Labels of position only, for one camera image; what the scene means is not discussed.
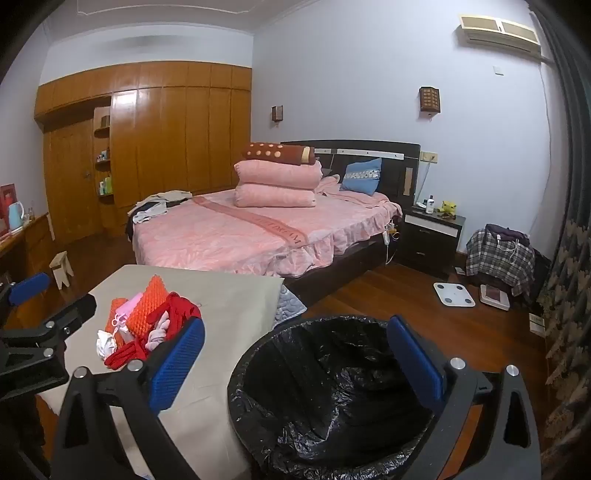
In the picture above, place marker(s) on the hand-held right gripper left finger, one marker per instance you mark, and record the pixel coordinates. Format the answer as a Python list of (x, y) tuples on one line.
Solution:
[(175, 364)]

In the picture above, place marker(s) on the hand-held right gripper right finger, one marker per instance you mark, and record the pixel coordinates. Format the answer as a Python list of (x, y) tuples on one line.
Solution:
[(415, 364)]

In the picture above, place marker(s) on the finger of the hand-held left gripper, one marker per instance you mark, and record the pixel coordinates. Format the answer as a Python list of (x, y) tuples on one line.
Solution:
[(28, 287), (76, 310)]

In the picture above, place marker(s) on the small orange foam net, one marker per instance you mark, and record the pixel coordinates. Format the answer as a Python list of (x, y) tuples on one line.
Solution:
[(111, 316)]

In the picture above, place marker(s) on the white tissue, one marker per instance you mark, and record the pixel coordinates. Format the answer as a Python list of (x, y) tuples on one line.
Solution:
[(107, 344)]

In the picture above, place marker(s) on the pink plastic wrapper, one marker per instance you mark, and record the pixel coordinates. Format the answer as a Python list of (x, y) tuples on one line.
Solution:
[(128, 307)]

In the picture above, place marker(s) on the red plastic bag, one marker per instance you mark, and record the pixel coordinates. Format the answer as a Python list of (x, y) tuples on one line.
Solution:
[(178, 307)]

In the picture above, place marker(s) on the large orange foam net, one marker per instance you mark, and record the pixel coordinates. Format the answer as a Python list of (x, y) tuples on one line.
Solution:
[(152, 300)]

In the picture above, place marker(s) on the trash bin with black bag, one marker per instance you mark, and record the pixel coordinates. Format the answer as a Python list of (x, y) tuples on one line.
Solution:
[(323, 369)]

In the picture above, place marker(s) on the small wooden stool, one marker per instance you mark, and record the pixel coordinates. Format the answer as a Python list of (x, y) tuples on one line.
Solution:
[(61, 267)]

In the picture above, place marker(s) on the wooden desk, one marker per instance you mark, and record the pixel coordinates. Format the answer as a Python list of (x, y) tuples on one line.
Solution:
[(32, 244)]

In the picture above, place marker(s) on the light blue kettle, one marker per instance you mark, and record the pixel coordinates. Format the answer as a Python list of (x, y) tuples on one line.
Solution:
[(16, 217)]

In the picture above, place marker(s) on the white bathroom scale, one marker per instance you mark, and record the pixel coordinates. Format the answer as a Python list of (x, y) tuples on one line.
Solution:
[(454, 294)]

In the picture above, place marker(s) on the scale with dark centre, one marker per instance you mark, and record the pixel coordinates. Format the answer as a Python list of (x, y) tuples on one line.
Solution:
[(494, 297)]

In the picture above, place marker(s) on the dark nightstand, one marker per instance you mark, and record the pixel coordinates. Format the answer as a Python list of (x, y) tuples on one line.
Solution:
[(429, 244)]

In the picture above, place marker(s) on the plaid cloth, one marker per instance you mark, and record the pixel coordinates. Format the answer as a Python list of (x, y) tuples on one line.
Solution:
[(494, 265)]

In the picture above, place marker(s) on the grey quilted mat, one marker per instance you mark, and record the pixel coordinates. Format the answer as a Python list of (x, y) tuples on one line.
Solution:
[(288, 307)]

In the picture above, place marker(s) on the small white box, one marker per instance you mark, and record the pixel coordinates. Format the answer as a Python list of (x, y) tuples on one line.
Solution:
[(536, 324)]

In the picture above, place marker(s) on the green bottle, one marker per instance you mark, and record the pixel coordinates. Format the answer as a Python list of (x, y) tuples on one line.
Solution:
[(107, 185)]

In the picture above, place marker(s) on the pile of clothes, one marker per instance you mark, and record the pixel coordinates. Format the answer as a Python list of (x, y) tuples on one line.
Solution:
[(157, 203)]

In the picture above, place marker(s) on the bed with pink cover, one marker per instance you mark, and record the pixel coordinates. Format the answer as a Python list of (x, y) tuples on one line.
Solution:
[(231, 230)]

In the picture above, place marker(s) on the dark purple garment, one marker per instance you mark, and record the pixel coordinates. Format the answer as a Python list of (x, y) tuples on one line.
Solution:
[(503, 232)]

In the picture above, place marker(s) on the yellow plush toy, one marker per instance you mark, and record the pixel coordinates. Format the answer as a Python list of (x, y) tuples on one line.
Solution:
[(447, 208)]

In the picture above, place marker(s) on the white bottle with dark cap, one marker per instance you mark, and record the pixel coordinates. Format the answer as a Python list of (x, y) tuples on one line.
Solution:
[(430, 205)]

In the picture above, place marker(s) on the grey patterned curtain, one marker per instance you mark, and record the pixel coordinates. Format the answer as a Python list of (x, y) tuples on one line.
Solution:
[(568, 277)]

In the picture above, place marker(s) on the blue cushion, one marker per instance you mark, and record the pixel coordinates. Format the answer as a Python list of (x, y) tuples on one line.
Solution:
[(362, 177)]

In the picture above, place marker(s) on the lower pink pillow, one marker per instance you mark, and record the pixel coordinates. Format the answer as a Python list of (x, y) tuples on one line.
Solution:
[(277, 196)]

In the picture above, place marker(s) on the wooden wardrobe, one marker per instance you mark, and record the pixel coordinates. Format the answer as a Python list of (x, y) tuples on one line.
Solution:
[(184, 138)]

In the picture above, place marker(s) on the brown dotted pillow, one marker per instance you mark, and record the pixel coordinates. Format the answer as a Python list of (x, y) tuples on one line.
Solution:
[(277, 153)]

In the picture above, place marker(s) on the white air conditioner pipe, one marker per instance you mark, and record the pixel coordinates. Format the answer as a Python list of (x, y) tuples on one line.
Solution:
[(548, 161)]

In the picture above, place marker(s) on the beige air conditioner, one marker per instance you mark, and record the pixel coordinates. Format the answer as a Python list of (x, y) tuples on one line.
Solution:
[(498, 32)]

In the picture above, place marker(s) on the red picture frame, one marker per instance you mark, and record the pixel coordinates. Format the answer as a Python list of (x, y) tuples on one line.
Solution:
[(7, 198)]

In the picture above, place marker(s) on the beige wall socket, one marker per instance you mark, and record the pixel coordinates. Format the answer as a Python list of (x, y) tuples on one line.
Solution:
[(429, 157)]

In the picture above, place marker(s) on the wooden lattice wall lamp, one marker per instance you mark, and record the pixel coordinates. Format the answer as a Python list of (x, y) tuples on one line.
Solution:
[(429, 99)]

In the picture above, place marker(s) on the small dark wall lamp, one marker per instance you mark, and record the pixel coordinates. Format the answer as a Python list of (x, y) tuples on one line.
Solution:
[(277, 113)]

